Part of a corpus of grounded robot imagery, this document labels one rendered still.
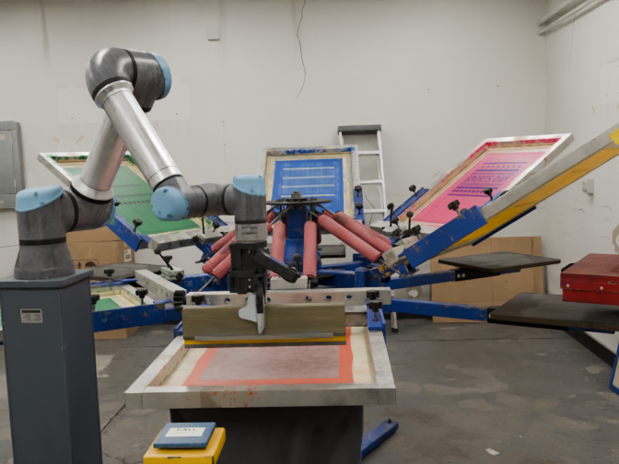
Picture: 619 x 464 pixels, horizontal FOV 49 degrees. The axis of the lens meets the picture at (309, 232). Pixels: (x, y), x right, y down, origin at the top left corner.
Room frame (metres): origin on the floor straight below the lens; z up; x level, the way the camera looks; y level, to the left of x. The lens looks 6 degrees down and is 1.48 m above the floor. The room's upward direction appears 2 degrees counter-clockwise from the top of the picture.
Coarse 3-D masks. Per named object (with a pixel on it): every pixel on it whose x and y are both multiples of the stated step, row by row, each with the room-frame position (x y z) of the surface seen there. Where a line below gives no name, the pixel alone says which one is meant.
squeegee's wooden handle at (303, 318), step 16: (272, 304) 1.57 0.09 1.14; (288, 304) 1.56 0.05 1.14; (304, 304) 1.56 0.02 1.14; (320, 304) 1.55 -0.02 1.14; (336, 304) 1.55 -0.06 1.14; (192, 320) 1.56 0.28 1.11; (208, 320) 1.56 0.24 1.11; (224, 320) 1.55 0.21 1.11; (240, 320) 1.55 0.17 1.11; (272, 320) 1.55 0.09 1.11; (288, 320) 1.55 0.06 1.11; (304, 320) 1.54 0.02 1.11; (320, 320) 1.54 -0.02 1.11; (336, 320) 1.54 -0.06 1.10; (192, 336) 1.56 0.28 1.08
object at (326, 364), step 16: (288, 352) 1.82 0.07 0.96; (304, 352) 1.81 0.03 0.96; (320, 352) 1.81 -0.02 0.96; (336, 352) 1.80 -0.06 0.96; (272, 368) 1.67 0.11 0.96; (288, 368) 1.67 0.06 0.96; (304, 368) 1.66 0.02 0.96; (320, 368) 1.66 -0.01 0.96; (336, 368) 1.65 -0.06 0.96; (272, 384) 1.55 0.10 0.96
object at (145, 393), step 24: (168, 360) 1.66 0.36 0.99; (384, 360) 1.60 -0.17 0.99; (144, 384) 1.48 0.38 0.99; (288, 384) 1.44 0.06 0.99; (312, 384) 1.44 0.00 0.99; (336, 384) 1.43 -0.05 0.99; (360, 384) 1.43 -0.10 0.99; (384, 384) 1.42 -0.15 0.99; (144, 408) 1.42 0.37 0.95; (168, 408) 1.42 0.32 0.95
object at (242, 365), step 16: (208, 352) 1.85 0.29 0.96; (224, 352) 1.84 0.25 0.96; (240, 352) 1.83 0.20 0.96; (256, 352) 1.83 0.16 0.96; (272, 352) 1.82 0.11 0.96; (208, 368) 1.69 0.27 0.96; (224, 368) 1.69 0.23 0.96; (240, 368) 1.68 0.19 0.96; (256, 368) 1.68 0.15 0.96; (192, 384) 1.57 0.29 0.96; (208, 384) 1.57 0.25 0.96; (224, 384) 1.56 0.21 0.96; (240, 384) 1.56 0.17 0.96; (256, 384) 1.56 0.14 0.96
